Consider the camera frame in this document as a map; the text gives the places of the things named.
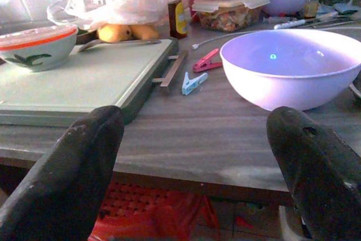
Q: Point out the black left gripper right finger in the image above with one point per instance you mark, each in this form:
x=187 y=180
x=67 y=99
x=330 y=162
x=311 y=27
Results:
x=318 y=173

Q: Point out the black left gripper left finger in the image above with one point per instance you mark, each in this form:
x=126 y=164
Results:
x=62 y=179

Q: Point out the red plastic crate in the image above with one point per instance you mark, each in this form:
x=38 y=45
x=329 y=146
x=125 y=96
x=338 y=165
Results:
x=152 y=212

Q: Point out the large lilac plastic bowl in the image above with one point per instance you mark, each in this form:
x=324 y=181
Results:
x=285 y=80

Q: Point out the pale green serving tray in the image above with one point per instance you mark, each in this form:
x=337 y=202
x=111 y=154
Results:
x=84 y=80

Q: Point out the ceramic bowl with red rim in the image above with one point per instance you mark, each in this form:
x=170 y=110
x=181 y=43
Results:
x=36 y=47

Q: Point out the metal spoon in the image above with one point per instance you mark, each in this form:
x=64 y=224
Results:
x=112 y=43

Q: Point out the white marker pen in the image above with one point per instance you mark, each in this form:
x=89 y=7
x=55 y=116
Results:
x=293 y=23

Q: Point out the light blue clothes peg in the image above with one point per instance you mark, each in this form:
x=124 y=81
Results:
x=193 y=82

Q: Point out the yellow orange fruit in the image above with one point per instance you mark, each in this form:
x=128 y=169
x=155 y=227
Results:
x=114 y=32
x=145 y=31

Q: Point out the pink clothes peg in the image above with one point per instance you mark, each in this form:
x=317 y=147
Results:
x=207 y=61

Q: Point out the clear plastic food container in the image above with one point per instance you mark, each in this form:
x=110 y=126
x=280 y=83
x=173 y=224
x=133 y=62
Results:
x=229 y=11

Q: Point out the brown bottle with yellow label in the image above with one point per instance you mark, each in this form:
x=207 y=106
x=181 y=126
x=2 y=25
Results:
x=177 y=12

